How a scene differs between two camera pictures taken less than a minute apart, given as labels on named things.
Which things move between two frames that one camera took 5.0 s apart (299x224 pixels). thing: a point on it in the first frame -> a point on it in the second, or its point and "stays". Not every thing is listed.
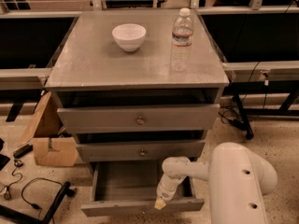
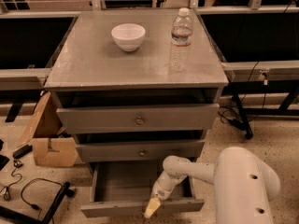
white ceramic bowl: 130,36 stays
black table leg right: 249,133 stays
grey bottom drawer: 130,188 stays
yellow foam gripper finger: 160,203 -> 151,207
